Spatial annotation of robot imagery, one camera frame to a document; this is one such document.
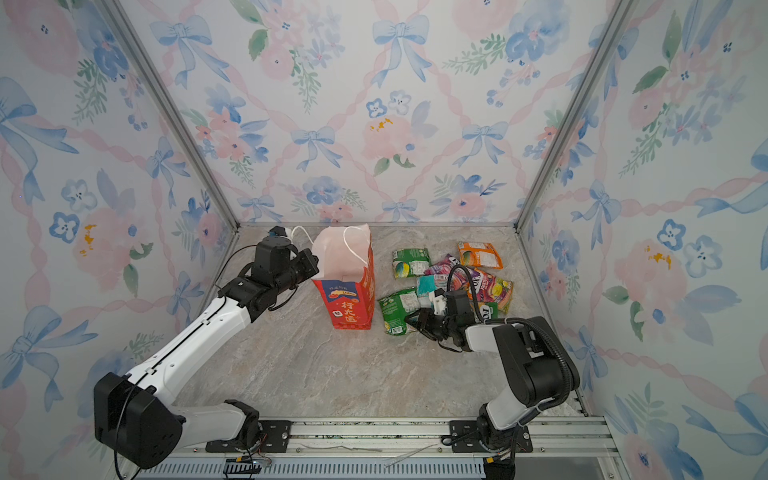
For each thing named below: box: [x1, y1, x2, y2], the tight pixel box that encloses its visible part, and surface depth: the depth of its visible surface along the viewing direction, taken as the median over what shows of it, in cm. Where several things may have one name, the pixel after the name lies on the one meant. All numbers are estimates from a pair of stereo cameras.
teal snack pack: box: [418, 275, 437, 295], surface depth 99 cm
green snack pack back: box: [392, 248, 432, 279], surface depth 107 cm
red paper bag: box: [312, 224, 376, 330], surface depth 81 cm
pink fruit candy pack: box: [477, 271, 514, 314], surface depth 100 cm
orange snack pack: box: [458, 241, 504, 269], surface depth 109 cm
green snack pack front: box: [377, 286, 421, 335], surface depth 95 cm
